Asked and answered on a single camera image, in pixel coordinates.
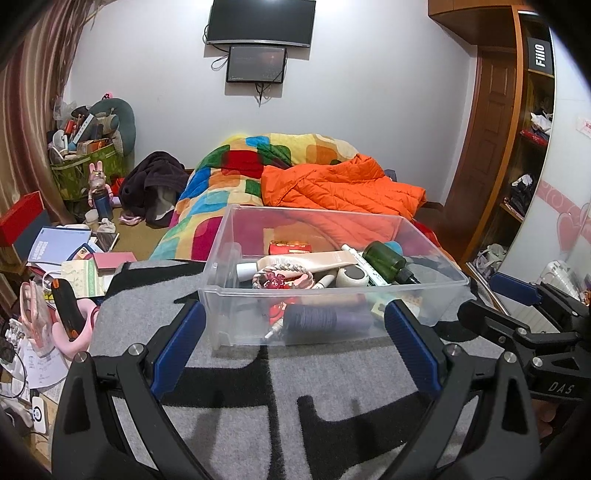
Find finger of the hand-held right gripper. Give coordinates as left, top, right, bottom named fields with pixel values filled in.
left=490, top=272, right=546, bottom=307
left=457, top=299, right=537, bottom=345

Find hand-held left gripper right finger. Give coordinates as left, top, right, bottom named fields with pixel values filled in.
left=383, top=299, right=541, bottom=480

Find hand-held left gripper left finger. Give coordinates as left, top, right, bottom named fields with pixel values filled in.
left=51, top=299, right=208, bottom=480

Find clear plastic bin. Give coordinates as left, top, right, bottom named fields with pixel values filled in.
left=198, top=204, right=470, bottom=347

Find white marker pen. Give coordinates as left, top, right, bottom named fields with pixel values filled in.
left=341, top=244, right=387, bottom=287

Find purple bottle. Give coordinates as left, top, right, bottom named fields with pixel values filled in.
left=281, top=304, right=376, bottom=343

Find pink hair clip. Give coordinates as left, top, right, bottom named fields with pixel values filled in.
left=251, top=271, right=288, bottom=291

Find braided hair tie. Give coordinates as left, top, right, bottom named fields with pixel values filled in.
left=257, top=260, right=315, bottom=290

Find person's right hand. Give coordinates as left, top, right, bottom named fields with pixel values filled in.
left=531, top=398, right=567, bottom=437

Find white bag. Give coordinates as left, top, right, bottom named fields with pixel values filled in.
left=475, top=243, right=509, bottom=274

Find dark green bottle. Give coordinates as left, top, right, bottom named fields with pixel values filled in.
left=362, top=240, right=421, bottom=285

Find white round jar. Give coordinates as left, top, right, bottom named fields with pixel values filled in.
left=335, top=265, right=370, bottom=289

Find pink notebook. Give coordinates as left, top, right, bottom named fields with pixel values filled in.
left=92, top=251, right=138, bottom=277

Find grey black rug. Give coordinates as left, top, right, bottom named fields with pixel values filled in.
left=87, top=260, right=523, bottom=480

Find green printed booklet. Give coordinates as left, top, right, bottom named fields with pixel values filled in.
left=61, top=260, right=107, bottom=299

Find white pink sliding door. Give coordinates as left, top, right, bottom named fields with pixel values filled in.
left=498, top=14, right=591, bottom=302

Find loose white papers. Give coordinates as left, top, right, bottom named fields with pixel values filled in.
left=20, top=341, right=70, bottom=393

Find wooden door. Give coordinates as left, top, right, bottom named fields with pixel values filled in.
left=442, top=45, right=521, bottom=260

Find beige cream tube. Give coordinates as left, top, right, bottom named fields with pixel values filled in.
left=237, top=252, right=359, bottom=280

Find pink pouch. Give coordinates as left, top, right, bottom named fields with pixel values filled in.
left=20, top=281, right=59, bottom=359

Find red packet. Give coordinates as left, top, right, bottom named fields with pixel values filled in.
left=269, top=239, right=313, bottom=256

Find white charger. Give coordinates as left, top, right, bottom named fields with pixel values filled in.
left=27, top=397, right=49, bottom=435

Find blue book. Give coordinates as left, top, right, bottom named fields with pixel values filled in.
left=27, top=226, right=93, bottom=265

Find colourful patchwork blanket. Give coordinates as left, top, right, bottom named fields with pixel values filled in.
left=150, top=133, right=445, bottom=265

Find blue metal bottle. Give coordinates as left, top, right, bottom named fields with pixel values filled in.
left=92, top=189, right=115, bottom=222

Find dark cloth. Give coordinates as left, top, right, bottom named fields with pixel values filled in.
left=119, top=151, right=190, bottom=227

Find orange down jacket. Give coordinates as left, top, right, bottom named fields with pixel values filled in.
left=260, top=154, right=428, bottom=223

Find pink rabbit figure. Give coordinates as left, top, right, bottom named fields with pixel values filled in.
left=89, top=160, right=112, bottom=204

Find green storage bag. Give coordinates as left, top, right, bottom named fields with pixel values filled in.
left=49, top=142, right=129, bottom=202

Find red box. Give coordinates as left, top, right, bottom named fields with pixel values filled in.
left=0, top=190, right=47, bottom=250

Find grey neck pillow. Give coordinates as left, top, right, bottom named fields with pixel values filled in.
left=89, top=97, right=136, bottom=158

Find black printed box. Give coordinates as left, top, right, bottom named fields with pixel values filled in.
left=526, top=30, right=555, bottom=77

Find wooden wardrobe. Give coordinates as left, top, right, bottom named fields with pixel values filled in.
left=428, top=0, right=556, bottom=278

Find striped curtain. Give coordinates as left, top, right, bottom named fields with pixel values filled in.
left=0, top=0, right=94, bottom=223

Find small wall monitor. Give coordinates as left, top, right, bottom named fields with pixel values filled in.
left=226, top=45, right=288, bottom=85

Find large wall television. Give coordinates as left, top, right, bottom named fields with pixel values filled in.
left=205, top=0, right=317, bottom=48

